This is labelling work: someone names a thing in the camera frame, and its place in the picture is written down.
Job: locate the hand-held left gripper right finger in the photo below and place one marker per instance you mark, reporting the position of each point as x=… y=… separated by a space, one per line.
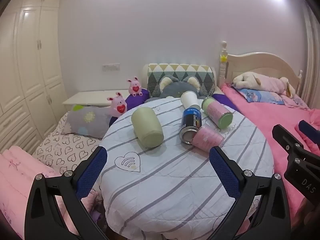
x=225 y=172

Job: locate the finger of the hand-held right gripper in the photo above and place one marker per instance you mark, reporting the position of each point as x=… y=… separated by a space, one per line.
x=308 y=128
x=287 y=140

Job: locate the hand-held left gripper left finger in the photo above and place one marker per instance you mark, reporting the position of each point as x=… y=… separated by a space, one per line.
x=90 y=170

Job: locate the blue metal cup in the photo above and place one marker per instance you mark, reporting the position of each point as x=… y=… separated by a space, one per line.
x=191 y=122

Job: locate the pink cup with green rim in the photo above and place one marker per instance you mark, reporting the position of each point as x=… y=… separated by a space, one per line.
x=217 y=111

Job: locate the large green cup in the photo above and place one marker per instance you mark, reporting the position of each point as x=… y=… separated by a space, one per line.
x=147 y=127

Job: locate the white paper cup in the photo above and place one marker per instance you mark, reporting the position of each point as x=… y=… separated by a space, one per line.
x=189 y=100

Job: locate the pink blanket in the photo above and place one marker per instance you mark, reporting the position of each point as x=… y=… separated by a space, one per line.
x=265 y=117

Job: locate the heart printed sheet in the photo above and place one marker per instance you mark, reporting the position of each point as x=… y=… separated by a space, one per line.
x=65 y=150

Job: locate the grey flowered pillow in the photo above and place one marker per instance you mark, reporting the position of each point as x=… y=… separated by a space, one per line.
x=87 y=120

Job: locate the blue cartoon pillow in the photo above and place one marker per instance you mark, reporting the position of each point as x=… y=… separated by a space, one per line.
x=260 y=96

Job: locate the pink plush toy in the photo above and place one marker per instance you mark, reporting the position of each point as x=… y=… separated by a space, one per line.
x=273 y=85

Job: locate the striped white round table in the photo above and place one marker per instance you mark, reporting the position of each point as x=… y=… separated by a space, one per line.
x=170 y=185

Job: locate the pale curtain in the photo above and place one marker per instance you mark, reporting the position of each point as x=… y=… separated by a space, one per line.
x=312 y=62

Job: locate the large pink plush pig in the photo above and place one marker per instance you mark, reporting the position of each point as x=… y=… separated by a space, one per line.
x=119 y=106

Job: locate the white bedside table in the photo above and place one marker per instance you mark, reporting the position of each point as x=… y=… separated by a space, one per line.
x=92 y=97

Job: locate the white plush toy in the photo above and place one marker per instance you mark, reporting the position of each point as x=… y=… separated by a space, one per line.
x=246 y=80

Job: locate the folded pink quilt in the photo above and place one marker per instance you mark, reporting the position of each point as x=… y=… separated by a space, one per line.
x=17 y=177

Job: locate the cream bed headboard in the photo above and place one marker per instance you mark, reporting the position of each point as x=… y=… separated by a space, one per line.
x=262 y=63

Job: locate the purple cushion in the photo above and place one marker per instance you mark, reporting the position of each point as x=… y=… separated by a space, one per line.
x=136 y=97

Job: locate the small pink plush pig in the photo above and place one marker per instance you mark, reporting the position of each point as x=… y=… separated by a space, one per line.
x=135 y=87

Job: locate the grey plush toy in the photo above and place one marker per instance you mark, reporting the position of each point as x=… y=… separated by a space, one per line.
x=175 y=88

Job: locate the triangle patterned cushion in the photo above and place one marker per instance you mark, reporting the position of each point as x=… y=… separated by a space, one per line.
x=181 y=71

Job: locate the cream wardrobe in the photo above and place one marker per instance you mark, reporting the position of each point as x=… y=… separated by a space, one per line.
x=27 y=67

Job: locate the white wall socket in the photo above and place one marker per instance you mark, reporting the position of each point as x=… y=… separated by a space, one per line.
x=110 y=66

